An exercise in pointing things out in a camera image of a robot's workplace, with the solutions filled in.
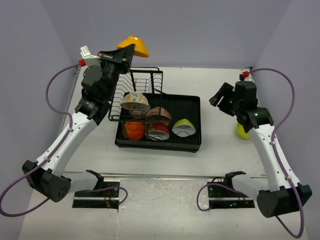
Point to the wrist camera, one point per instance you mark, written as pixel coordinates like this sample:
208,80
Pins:
88,59
246,76

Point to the orange bowl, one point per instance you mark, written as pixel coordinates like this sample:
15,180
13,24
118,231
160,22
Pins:
134,131

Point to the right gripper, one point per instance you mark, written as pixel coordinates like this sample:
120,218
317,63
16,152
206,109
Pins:
226,90

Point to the pink flower bowl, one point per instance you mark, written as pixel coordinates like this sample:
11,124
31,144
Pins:
159,114

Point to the brown patterned bowl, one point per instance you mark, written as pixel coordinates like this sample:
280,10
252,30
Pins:
138,114

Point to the white floral bowl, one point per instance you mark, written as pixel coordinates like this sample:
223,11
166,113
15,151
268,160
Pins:
135,101

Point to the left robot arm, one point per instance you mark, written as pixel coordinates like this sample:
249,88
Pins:
47,174

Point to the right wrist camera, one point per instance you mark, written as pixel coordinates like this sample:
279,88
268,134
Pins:
246,76

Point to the red bowl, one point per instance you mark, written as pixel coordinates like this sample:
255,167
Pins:
158,131

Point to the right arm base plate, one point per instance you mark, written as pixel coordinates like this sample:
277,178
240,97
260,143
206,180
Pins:
216,191

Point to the yellow bowl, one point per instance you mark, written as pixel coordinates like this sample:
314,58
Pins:
140,50

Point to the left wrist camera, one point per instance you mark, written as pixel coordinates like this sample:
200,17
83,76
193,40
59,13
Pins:
88,59

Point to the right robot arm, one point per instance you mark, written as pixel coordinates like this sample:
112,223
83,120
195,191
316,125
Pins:
283,193

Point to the black wire dish rack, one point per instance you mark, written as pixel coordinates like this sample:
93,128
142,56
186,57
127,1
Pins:
141,79

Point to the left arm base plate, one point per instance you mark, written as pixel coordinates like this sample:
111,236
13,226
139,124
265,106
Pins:
108,194

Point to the lime green bowl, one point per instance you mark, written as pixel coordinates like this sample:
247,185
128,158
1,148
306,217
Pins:
241,132
183,128

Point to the black drip tray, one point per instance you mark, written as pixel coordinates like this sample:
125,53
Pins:
179,107

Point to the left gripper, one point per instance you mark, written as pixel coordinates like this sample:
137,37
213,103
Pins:
121,57

